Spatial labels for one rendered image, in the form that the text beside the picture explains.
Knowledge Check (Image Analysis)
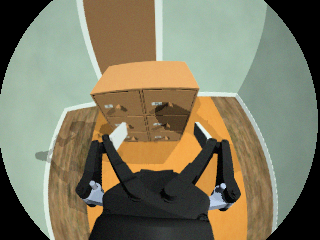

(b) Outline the small brown chest of drawers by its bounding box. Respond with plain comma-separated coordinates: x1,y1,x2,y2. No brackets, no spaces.
90,61,199,142

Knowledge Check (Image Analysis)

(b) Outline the dark brown drawer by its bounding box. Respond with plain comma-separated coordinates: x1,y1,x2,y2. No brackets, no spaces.
94,90,144,116
143,89,196,115
123,132,149,141
149,130,183,141
147,115,188,131
106,116,147,131

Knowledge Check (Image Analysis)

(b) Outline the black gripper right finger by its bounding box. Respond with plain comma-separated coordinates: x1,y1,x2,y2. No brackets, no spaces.
164,122,241,212

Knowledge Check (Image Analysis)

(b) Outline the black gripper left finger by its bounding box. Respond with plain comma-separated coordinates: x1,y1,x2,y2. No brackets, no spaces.
75,122,146,208

